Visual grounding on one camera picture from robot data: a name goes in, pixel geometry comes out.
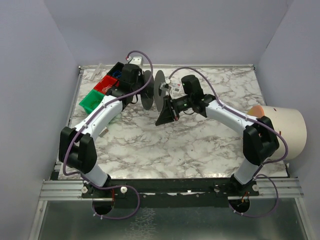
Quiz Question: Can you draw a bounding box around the black cable spool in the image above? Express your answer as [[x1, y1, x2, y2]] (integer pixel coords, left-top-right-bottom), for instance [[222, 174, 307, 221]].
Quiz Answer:
[[140, 70, 166, 112]]

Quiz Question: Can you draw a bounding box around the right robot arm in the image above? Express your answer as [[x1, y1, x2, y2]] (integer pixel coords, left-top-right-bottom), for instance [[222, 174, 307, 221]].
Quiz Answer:
[[155, 74, 280, 186]]

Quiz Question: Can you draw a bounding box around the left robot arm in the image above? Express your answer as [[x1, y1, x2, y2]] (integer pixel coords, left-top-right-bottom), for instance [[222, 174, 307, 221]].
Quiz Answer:
[[58, 63, 153, 189]]

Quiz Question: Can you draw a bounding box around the flat printed packet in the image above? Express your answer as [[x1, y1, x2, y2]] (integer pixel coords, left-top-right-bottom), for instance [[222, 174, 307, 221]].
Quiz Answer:
[[170, 82, 181, 94]]

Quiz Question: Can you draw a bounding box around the black storage bin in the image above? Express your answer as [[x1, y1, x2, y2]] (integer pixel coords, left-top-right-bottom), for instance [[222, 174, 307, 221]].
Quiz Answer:
[[106, 62, 124, 80]]

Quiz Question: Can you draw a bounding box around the red storage bin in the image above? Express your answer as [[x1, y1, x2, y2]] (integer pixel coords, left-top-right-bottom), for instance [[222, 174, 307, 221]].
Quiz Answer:
[[93, 75, 119, 94]]

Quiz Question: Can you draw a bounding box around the clear plastic piece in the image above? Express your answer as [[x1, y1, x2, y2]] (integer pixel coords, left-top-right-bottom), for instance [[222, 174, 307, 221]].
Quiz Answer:
[[90, 63, 104, 81]]

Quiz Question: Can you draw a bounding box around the green storage bin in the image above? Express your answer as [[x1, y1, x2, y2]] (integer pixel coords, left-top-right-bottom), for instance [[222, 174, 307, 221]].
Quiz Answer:
[[79, 89, 105, 114]]

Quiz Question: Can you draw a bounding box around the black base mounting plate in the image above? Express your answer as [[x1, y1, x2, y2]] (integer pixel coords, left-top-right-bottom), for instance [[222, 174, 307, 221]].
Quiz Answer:
[[81, 177, 259, 209]]

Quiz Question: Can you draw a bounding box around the white cylindrical container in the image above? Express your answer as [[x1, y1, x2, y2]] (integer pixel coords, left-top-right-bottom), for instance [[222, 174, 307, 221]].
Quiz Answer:
[[247, 105, 307, 160]]

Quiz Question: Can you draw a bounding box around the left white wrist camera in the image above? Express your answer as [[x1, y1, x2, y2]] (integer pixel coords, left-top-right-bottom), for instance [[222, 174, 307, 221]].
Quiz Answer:
[[129, 56, 144, 68]]

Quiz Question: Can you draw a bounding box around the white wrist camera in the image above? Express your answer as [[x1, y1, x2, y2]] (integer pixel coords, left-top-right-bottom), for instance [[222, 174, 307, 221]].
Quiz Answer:
[[159, 82, 173, 95], [129, 56, 144, 68]]

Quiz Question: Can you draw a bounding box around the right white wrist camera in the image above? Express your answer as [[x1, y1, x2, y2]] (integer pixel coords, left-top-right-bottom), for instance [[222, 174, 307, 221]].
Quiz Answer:
[[159, 82, 173, 95]]

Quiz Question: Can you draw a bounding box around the aluminium table edge rail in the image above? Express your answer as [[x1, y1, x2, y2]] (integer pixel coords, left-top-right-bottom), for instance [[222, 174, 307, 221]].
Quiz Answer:
[[78, 63, 255, 70]]

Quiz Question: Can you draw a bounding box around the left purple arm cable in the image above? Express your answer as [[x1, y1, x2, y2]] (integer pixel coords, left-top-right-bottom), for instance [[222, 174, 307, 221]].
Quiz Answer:
[[62, 50, 154, 221]]

